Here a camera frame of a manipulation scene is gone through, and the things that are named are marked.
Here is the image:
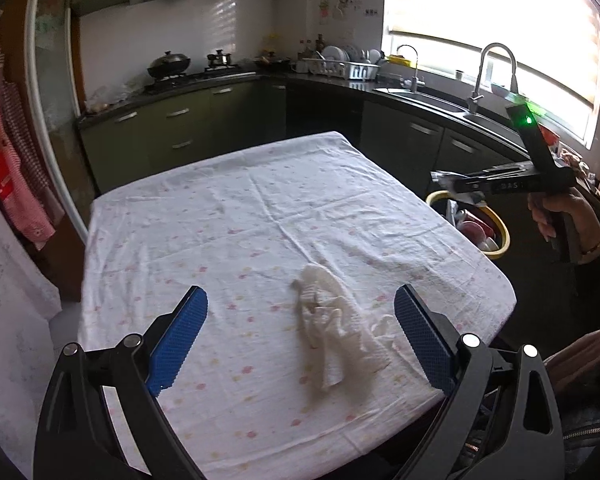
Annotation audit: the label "white paper towel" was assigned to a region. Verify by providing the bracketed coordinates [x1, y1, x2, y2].
[294, 263, 411, 392]

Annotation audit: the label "person's left forearm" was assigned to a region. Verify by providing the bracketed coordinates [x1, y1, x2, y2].
[544, 330, 600, 393]

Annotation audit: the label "yellow rimmed trash bin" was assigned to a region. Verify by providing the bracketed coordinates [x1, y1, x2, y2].
[426, 191, 510, 260]

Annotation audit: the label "tall steel kitchen faucet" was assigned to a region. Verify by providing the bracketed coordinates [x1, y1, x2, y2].
[467, 41, 519, 115]

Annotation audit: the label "green lower kitchen cabinets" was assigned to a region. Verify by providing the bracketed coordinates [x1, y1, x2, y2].
[79, 78, 287, 195]

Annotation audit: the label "person's right hand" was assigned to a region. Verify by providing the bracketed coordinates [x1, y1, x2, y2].
[528, 188, 600, 264]

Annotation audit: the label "stainless steel double sink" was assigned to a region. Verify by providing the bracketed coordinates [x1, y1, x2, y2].
[375, 87, 514, 136]

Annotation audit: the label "white floral tablecloth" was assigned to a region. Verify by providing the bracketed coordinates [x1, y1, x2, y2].
[79, 132, 516, 479]

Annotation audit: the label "small steel faucet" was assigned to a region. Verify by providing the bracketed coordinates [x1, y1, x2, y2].
[396, 44, 419, 93]

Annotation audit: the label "white dish rack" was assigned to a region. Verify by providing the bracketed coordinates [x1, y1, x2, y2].
[304, 44, 382, 82]

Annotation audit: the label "checkered dark apron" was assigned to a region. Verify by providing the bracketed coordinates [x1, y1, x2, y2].
[0, 80, 65, 226]

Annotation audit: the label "red patterned apron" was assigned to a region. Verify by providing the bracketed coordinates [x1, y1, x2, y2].
[0, 14, 55, 249]

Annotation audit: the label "black wok with lid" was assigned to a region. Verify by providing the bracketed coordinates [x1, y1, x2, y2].
[147, 51, 190, 79]

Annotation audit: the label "small steel pot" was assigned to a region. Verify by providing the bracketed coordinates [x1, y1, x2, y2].
[207, 49, 232, 70]

